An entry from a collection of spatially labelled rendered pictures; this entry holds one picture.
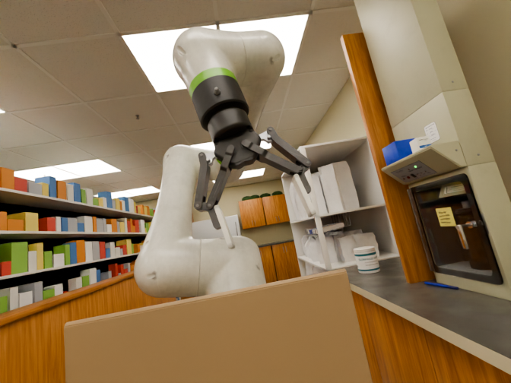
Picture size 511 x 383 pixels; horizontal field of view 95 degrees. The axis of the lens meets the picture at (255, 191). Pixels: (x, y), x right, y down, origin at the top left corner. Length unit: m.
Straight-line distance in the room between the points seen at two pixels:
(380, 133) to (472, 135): 0.43
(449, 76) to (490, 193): 0.47
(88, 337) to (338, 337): 0.30
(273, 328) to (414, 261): 1.16
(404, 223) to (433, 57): 0.74
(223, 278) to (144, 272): 0.16
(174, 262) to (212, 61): 0.39
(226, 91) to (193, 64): 0.08
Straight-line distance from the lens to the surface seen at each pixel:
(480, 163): 1.19
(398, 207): 1.40
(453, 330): 0.96
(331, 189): 2.25
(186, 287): 0.55
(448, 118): 1.19
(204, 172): 0.39
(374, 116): 1.49
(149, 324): 0.35
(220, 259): 0.54
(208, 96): 0.42
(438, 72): 1.25
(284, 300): 0.33
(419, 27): 1.34
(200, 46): 0.48
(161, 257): 0.54
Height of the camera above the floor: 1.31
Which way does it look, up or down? 10 degrees up
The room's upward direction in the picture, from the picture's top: 10 degrees counter-clockwise
